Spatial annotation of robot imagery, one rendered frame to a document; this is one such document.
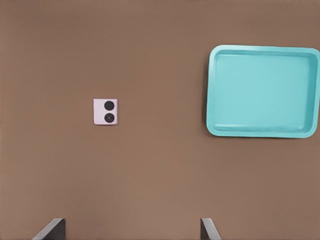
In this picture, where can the pale blue-green tray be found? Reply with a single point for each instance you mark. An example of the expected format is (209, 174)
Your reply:
(262, 92)

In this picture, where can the pale lilac phone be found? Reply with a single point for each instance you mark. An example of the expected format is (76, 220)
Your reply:
(99, 112)

